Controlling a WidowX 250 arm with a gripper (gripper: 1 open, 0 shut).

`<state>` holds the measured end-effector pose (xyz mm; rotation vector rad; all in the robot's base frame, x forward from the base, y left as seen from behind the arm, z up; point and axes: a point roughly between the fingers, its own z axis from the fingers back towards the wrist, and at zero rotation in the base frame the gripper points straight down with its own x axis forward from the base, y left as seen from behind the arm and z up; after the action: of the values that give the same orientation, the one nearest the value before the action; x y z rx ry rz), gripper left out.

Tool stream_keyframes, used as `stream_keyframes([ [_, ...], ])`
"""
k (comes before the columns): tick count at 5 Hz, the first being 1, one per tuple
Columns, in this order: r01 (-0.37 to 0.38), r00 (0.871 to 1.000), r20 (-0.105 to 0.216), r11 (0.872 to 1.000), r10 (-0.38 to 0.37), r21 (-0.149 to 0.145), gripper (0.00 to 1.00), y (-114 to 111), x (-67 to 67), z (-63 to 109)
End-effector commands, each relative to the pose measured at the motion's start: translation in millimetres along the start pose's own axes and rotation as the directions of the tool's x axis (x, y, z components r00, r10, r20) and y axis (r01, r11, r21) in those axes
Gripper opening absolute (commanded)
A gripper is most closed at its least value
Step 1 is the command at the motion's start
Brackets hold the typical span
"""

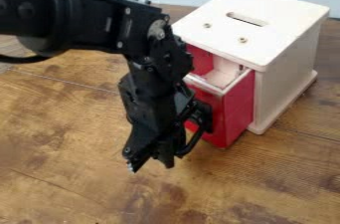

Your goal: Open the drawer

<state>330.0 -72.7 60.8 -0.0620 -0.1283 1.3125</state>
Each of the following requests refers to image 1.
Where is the red drawer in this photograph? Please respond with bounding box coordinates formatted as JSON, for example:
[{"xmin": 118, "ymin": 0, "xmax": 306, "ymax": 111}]
[{"xmin": 183, "ymin": 45, "xmax": 254, "ymax": 148}]

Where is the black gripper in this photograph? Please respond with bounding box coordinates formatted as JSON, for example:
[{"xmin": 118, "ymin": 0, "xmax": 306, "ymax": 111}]
[{"xmin": 118, "ymin": 25, "xmax": 194, "ymax": 173}]

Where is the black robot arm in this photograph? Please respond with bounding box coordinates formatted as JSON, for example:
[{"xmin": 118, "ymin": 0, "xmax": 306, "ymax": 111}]
[{"xmin": 0, "ymin": 0, "xmax": 195, "ymax": 171}]

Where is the white wooden box cabinet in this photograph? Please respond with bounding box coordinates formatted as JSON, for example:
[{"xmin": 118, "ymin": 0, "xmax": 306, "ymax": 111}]
[{"xmin": 171, "ymin": 0, "xmax": 329, "ymax": 134}]

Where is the black metal drawer handle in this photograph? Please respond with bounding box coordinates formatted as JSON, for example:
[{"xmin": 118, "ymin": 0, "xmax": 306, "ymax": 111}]
[{"xmin": 174, "ymin": 101, "xmax": 211, "ymax": 158}]

